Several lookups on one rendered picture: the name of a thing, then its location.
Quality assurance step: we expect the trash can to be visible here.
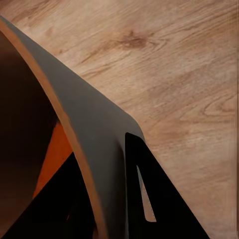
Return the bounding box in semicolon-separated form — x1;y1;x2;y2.
0;15;145;239

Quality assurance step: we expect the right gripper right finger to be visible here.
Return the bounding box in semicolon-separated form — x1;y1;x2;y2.
125;132;210;239

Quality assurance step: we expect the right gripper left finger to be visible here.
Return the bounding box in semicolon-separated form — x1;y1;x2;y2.
2;152;95;239

